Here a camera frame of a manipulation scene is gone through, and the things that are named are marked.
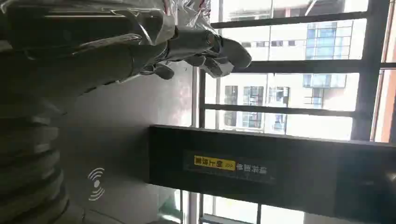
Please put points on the dark parcel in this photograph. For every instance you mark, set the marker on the dark parcel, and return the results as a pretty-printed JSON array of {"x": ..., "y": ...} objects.
[{"x": 77, "y": 21}]

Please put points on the pale building outside window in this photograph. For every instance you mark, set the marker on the pale building outside window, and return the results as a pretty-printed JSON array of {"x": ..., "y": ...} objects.
[{"x": 325, "y": 40}]

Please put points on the yellow label with black print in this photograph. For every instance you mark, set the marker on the yellow label with black print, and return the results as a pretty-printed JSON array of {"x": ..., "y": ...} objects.
[{"x": 213, "y": 163}]

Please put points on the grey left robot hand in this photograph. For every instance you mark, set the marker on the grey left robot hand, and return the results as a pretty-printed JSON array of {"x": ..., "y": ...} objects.
[{"x": 92, "y": 68}]

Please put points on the dark metal window frame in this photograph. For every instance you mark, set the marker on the dark metal window frame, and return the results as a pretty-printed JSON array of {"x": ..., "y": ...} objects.
[{"x": 368, "y": 77}]

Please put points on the black machine housing with label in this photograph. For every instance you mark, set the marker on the black machine housing with label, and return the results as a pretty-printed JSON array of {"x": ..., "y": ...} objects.
[{"x": 309, "y": 176}]

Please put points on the grey panel with white wave symbol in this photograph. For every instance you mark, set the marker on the grey panel with white wave symbol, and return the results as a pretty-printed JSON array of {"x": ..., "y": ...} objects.
[{"x": 123, "y": 123}]

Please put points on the ribbed grey left arm sleeve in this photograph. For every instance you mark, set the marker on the ribbed grey left arm sleeve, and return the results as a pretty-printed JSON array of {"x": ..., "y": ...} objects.
[{"x": 28, "y": 167}]

